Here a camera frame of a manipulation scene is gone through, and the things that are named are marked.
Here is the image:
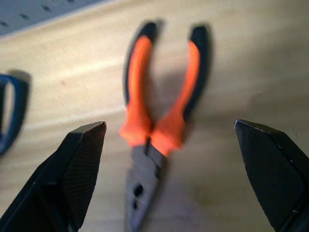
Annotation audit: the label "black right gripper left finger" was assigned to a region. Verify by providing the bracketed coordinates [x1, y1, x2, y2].
[0, 121, 107, 232]

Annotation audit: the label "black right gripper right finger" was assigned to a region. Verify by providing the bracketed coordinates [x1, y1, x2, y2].
[234, 118, 309, 232]

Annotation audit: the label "red and blue scissors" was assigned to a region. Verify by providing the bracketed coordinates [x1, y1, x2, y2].
[0, 70, 31, 157]

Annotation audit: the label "orange and black long-nose pliers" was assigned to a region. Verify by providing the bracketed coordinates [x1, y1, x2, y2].
[118, 20, 214, 232]

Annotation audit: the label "grey metal pegboard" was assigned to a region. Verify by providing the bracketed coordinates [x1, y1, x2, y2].
[0, 0, 121, 38]

